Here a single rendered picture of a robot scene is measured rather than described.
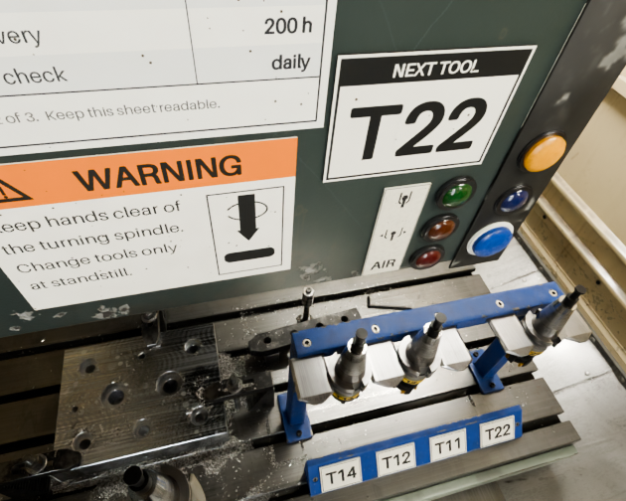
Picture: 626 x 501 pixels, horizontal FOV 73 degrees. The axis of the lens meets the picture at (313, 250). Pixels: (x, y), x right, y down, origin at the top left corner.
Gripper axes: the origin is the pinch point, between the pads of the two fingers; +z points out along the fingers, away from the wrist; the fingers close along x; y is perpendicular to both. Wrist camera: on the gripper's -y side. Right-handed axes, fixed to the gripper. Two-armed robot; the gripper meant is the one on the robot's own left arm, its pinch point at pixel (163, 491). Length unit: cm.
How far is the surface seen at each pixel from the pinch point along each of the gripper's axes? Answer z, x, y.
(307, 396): 8.1, 18.7, 4.2
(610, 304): 22, 101, 29
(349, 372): 8.8, 24.5, 0.6
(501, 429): 2, 59, 32
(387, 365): 9.9, 31.2, 4.2
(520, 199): 4.1, 29.5, -35.4
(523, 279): 40, 95, 43
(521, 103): 5, 26, -42
